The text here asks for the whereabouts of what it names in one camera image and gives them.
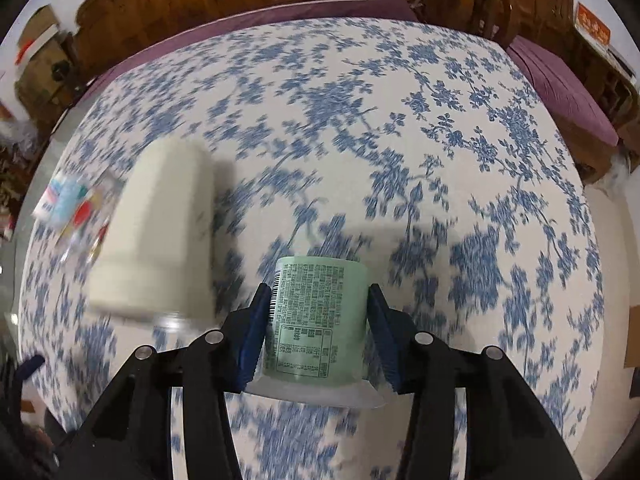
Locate green yogurt cup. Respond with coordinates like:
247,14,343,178
246,256,385,408

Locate clear blue plastic cup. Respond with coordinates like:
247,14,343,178
50,176,89,228

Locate white paper cup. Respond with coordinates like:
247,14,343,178
32,172,66,221

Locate cream steel tumbler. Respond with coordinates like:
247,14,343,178
86,138,215,330

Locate blue floral tablecloth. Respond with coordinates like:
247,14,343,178
18,18,604,479

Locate purple armchair cushion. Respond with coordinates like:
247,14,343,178
506,36,618,146

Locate cardboard boxes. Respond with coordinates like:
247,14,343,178
14,4,76,129

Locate red sign plaque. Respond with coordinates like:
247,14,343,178
574,1,611,48

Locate carved wooden armchair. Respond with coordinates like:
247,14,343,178
416,0,639,183

